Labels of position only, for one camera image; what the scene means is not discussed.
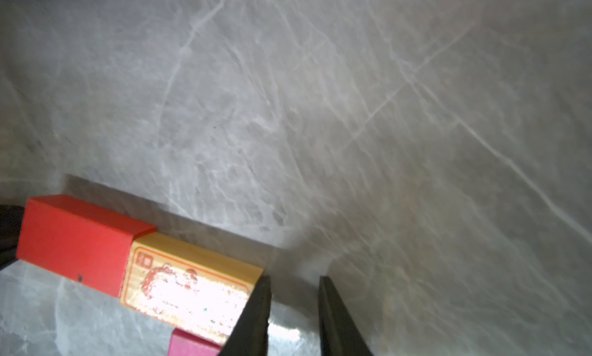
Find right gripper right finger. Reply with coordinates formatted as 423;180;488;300
318;276;373;356

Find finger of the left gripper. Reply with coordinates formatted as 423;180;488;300
0;205;25;270

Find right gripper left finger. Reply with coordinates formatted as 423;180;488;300
219;276;272;356

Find magenta block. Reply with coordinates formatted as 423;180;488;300
167;329;222;356

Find monkey picture wood block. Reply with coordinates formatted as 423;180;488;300
120;232;264;346

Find red block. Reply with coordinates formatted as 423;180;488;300
16;195;157;298

